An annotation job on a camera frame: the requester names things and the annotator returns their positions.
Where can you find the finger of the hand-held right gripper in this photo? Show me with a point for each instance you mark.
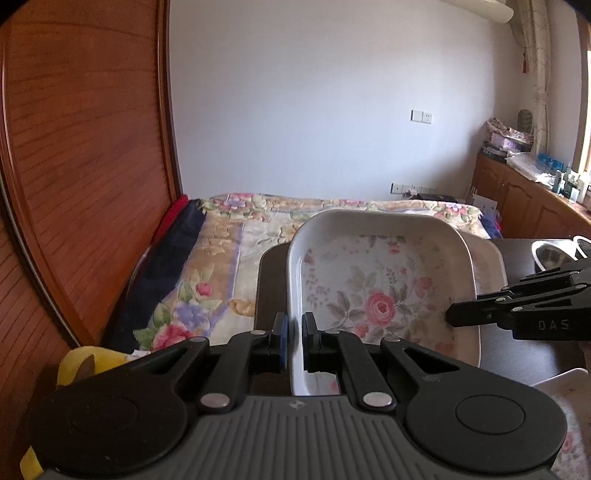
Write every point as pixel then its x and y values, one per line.
pixel 554 274
pixel 464 314

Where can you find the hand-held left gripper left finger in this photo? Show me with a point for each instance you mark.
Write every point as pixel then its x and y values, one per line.
pixel 282 344

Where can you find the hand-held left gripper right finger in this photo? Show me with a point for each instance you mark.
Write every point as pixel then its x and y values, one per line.
pixel 311 346

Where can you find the stainless steel bowl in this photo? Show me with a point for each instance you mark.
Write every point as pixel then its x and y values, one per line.
pixel 548 256

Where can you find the floral square ceramic dish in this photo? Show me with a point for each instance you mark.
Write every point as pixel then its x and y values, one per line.
pixel 378 286

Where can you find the white square plate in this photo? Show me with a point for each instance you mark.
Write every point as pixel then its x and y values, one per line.
pixel 489 263

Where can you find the wooden cabinet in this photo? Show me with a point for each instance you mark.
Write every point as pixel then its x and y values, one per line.
pixel 517 198

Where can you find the floral white plate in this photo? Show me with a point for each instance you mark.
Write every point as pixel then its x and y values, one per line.
pixel 572 415

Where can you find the white paper box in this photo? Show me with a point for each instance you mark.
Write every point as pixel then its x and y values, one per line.
pixel 485 204

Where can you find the clear plastic bag pile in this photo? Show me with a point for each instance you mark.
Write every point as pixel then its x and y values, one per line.
pixel 526 166

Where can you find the blue boxes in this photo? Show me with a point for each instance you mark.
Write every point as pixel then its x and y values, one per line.
pixel 547 162

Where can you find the floral blanket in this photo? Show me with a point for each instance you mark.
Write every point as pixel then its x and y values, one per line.
pixel 231 240

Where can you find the black bag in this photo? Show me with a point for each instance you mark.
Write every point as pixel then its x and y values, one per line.
pixel 434 197

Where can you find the dark blue cloth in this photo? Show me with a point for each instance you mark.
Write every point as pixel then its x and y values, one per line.
pixel 157 286

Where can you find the purple box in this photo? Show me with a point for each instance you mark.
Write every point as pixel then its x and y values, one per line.
pixel 508 141

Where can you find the folded floral cloth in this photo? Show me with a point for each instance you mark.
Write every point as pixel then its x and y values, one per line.
pixel 503 127

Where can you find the grey oval ornament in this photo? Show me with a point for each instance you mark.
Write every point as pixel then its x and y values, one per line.
pixel 524 120

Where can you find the window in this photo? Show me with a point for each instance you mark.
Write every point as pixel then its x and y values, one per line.
pixel 586 115

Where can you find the red cloth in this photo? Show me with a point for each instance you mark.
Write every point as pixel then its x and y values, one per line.
pixel 171 214

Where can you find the yellow cloth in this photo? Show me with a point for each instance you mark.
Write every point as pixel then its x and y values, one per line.
pixel 111 359

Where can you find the patterned cream curtain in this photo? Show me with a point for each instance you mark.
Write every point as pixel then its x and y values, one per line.
pixel 540 69

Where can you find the red curtain tassel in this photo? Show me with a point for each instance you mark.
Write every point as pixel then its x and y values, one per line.
pixel 524 62

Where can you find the wooden wardrobe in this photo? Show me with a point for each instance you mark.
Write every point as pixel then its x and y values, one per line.
pixel 83 161

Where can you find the white air conditioner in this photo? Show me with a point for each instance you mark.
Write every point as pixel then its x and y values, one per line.
pixel 480 9

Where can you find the wall power outlets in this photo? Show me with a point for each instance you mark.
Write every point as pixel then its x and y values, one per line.
pixel 406 188

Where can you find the white wall switch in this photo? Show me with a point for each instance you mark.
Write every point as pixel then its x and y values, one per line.
pixel 421 116

